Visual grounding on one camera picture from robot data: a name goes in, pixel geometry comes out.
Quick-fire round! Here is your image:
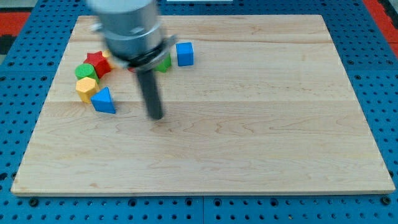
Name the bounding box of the red star block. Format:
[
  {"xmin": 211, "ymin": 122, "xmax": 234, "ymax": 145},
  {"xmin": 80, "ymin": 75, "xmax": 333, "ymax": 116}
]
[{"xmin": 84, "ymin": 51, "xmax": 111, "ymax": 79}]

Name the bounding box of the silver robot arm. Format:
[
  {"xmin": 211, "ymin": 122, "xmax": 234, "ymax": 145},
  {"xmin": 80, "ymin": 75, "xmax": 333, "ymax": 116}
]
[{"xmin": 86, "ymin": 0, "xmax": 177, "ymax": 120}]

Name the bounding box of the green block behind arm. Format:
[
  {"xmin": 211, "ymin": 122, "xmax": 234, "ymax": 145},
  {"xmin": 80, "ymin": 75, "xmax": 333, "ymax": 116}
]
[{"xmin": 154, "ymin": 54, "xmax": 172, "ymax": 73}]

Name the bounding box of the blue cube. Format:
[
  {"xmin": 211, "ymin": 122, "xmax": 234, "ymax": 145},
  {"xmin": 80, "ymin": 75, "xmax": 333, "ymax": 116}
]
[{"xmin": 176, "ymin": 42, "xmax": 194, "ymax": 67}]

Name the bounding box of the green cylinder block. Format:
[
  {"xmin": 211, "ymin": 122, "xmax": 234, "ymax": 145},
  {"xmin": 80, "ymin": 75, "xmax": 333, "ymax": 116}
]
[{"xmin": 75, "ymin": 63, "xmax": 100, "ymax": 83}]

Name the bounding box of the yellow block behind star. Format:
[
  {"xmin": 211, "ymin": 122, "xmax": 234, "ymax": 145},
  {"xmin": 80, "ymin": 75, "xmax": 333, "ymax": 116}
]
[{"xmin": 102, "ymin": 50, "xmax": 116, "ymax": 69}]

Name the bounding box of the wooden board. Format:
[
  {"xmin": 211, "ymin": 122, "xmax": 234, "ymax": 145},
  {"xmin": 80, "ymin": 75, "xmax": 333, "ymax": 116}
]
[{"xmin": 11, "ymin": 15, "xmax": 395, "ymax": 197}]

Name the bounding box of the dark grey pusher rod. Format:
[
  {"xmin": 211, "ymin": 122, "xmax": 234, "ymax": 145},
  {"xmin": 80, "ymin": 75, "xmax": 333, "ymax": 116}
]
[{"xmin": 137, "ymin": 70, "xmax": 164, "ymax": 120}]

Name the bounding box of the blue triangle block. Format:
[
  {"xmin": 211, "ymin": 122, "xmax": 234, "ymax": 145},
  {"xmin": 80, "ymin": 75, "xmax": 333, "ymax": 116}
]
[{"xmin": 90, "ymin": 87, "xmax": 116, "ymax": 114}]

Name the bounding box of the yellow hexagon block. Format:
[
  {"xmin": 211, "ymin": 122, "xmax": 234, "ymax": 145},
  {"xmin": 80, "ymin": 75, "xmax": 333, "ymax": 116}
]
[{"xmin": 75, "ymin": 77, "xmax": 100, "ymax": 103}]

